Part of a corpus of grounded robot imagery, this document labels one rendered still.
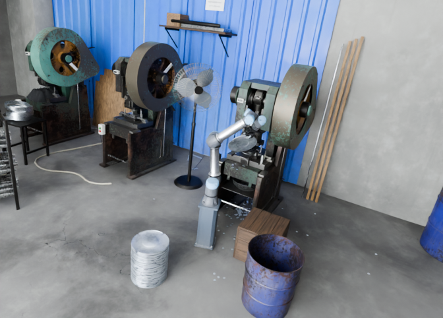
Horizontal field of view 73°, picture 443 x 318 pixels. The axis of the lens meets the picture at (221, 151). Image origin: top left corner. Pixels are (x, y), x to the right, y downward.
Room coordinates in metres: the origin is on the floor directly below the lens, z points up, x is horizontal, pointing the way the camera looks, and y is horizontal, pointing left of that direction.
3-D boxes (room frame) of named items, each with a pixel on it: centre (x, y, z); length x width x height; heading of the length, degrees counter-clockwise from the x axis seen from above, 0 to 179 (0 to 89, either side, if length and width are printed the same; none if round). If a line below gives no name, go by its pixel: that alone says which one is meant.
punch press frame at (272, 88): (3.25, -0.39, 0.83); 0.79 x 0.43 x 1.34; 154
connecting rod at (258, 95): (3.12, -0.33, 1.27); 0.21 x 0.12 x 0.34; 154
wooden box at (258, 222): (2.37, -0.48, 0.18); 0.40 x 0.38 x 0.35; 156
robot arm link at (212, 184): (2.44, 0.04, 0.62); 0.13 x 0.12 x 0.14; 174
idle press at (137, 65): (4.21, 1.06, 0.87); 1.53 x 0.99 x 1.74; 152
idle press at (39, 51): (4.93, 2.68, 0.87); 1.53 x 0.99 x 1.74; 157
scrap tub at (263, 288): (1.82, -0.49, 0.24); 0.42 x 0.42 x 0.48
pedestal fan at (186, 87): (3.95, 0.26, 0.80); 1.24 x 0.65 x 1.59; 154
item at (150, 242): (1.93, 0.47, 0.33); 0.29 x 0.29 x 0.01
